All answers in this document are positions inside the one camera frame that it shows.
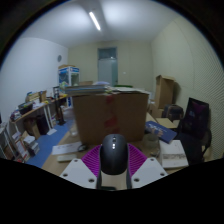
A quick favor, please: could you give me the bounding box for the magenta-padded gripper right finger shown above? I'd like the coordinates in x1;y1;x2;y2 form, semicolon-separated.
126;143;169;190

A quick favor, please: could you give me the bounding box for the ceiling tube light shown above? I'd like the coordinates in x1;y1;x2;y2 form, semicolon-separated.
88;11;102;32

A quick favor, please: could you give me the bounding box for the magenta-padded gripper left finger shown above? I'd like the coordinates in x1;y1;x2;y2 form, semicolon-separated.
59;143;104;191

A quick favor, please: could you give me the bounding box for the glass-door display cooler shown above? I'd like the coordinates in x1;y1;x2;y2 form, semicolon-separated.
58;65;81;101

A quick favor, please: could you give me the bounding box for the white book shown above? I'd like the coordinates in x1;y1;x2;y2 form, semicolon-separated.
159;139;190;169

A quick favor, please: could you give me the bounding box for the small flat cardboard box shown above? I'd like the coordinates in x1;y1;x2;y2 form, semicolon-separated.
155;117;178;130

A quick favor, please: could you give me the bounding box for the black office chair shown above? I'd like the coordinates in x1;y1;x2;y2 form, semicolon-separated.
175;97;213;164

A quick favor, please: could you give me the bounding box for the pile of loose papers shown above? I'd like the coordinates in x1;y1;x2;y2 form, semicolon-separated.
108;84;151;96

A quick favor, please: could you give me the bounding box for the cluttered shelf unit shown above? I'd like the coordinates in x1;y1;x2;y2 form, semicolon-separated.
0;89;68;161

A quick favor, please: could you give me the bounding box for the large brown cardboard box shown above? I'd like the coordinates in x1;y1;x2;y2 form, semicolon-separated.
71;92;150;146

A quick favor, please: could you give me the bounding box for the black computer mouse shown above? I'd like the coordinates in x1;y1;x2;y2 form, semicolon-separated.
99;133;130;176

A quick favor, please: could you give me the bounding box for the grey door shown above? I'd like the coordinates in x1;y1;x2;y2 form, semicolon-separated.
97;47;119;87

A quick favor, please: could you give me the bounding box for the dark backpack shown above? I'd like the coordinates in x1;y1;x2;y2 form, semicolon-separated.
162;103;185;123

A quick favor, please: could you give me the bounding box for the white paper slip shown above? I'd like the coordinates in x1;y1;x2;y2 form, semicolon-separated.
51;141;83;156

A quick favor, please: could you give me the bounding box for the blue book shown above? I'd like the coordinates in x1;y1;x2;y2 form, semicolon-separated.
144;120;178;144

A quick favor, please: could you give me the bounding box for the clear round plastic container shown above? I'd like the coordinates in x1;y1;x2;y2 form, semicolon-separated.
142;133;162;158

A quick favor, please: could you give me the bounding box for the tall open cardboard box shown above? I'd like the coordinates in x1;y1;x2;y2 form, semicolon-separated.
153;74;177;109

